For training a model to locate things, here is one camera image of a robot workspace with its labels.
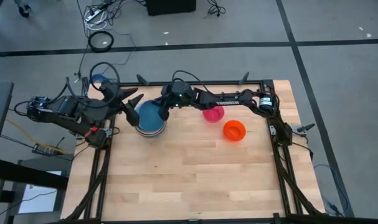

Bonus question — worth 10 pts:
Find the white coiled cable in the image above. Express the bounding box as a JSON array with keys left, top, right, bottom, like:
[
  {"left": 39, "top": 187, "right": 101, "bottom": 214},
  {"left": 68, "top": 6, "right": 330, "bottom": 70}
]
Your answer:
[{"left": 82, "top": 18, "right": 108, "bottom": 32}]

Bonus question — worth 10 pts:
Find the small orange plastic cup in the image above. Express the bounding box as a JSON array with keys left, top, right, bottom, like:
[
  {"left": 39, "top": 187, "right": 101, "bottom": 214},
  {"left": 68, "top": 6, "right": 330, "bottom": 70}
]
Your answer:
[{"left": 222, "top": 119, "right": 247, "bottom": 142}]

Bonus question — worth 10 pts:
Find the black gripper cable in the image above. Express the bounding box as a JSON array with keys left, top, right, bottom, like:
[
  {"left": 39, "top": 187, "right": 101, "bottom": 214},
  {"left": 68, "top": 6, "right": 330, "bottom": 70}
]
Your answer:
[
  {"left": 88, "top": 61, "right": 121, "bottom": 108},
  {"left": 171, "top": 70, "right": 208, "bottom": 94}
]

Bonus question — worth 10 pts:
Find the small magenta plastic cup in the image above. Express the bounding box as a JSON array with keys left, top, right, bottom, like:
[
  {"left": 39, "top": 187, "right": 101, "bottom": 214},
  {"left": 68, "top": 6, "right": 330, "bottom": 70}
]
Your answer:
[{"left": 202, "top": 105, "right": 225, "bottom": 123}]

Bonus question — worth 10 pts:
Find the long blue cable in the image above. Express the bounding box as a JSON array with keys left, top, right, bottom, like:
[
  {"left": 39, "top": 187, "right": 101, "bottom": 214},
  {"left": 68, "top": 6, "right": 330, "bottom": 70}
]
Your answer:
[{"left": 313, "top": 164, "right": 351, "bottom": 218}]

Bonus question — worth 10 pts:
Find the blue plastic bowl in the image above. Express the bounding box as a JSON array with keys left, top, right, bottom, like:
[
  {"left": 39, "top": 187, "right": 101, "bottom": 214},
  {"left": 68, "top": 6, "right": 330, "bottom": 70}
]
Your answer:
[{"left": 135, "top": 100, "right": 167, "bottom": 133}]

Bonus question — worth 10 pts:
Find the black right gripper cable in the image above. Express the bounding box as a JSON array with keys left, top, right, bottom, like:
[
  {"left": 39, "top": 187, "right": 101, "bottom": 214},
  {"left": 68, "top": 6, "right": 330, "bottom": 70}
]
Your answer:
[{"left": 171, "top": 70, "right": 208, "bottom": 94}]

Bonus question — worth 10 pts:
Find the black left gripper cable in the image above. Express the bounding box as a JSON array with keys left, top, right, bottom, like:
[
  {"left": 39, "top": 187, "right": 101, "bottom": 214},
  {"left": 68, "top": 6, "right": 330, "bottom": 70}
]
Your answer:
[{"left": 88, "top": 61, "right": 121, "bottom": 108}]

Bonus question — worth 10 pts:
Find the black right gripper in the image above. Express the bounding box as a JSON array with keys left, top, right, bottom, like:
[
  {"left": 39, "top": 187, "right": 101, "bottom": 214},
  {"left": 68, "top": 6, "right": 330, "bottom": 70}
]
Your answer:
[{"left": 151, "top": 81, "right": 195, "bottom": 122}]

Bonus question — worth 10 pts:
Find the short blue cable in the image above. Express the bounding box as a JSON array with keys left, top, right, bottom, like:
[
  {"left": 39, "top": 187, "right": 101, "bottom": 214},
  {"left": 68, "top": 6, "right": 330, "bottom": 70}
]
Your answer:
[{"left": 90, "top": 73, "right": 110, "bottom": 85}]

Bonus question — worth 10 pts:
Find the black cable bundle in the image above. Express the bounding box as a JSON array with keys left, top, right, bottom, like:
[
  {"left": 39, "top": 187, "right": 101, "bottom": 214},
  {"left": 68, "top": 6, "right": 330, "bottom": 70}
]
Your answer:
[{"left": 206, "top": 0, "right": 227, "bottom": 18}]

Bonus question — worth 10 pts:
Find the black electronics box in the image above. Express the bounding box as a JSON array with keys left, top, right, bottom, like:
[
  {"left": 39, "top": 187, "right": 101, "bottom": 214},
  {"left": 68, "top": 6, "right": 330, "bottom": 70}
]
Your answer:
[{"left": 31, "top": 142, "right": 57, "bottom": 156}]

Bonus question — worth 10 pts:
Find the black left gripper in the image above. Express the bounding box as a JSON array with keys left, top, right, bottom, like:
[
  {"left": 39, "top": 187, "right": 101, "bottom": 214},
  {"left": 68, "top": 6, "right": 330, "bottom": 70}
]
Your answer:
[{"left": 100, "top": 81, "right": 144, "bottom": 127}]

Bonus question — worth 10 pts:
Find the black chair caster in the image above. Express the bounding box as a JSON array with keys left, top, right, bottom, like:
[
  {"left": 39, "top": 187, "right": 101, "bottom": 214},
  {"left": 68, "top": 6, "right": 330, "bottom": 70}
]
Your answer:
[{"left": 17, "top": 2, "right": 32, "bottom": 19}]

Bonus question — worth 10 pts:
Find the white sheet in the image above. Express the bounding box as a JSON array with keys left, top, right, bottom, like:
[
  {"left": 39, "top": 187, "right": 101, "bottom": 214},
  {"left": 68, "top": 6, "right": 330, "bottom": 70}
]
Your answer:
[{"left": 17, "top": 170, "right": 64, "bottom": 215}]

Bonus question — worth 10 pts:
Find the yellow cable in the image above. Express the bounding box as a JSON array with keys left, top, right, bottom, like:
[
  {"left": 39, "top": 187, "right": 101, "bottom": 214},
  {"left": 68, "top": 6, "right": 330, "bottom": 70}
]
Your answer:
[{"left": 4, "top": 118, "right": 72, "bottom": 156}]

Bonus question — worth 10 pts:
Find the pink plastic bowl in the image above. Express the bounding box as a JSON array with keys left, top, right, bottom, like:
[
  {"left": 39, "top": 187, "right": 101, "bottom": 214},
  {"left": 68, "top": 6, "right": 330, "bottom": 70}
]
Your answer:
[{"left": 135, "top": 124, "right": 166, "bottom": 136}]

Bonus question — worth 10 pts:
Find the white power strip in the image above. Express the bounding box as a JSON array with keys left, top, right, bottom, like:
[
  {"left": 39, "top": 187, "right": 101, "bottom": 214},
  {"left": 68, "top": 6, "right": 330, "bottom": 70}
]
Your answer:
[{"left": 84, "top": 8, "right": 103, "bottom": 22}]

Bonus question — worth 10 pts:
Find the black coiled cable ring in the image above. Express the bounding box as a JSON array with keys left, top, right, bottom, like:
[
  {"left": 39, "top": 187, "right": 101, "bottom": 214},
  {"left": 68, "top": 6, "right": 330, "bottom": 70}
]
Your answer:
[{"left": 87, "top": 30, "right": 115, "bottom": 53}]

